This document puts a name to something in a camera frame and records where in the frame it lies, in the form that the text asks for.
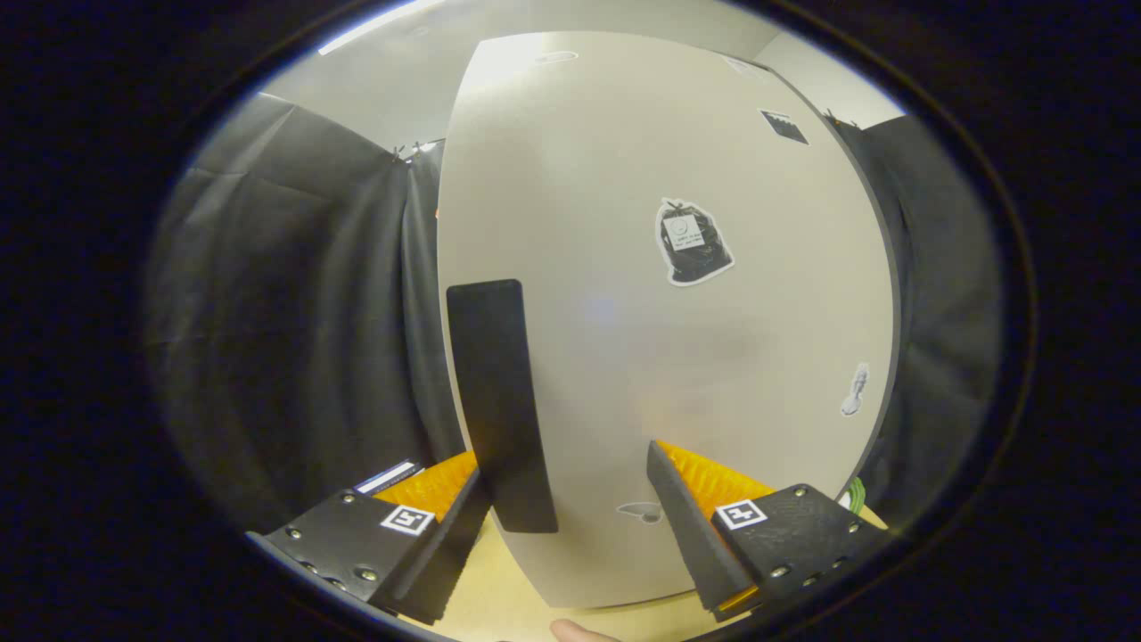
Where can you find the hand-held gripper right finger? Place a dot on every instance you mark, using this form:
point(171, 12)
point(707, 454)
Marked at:
point(691, 544)

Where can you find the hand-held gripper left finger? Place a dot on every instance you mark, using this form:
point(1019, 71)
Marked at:
point(441, 571)

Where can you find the white shoe cabinet door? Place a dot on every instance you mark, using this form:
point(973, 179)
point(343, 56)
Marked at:
point(624, 357)

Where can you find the grey shoe cabinet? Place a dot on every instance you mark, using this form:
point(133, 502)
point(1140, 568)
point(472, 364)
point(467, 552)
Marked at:
point(894, 294)

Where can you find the black backdrop cloth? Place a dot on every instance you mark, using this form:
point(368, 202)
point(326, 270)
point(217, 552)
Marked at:
point(267, 312)

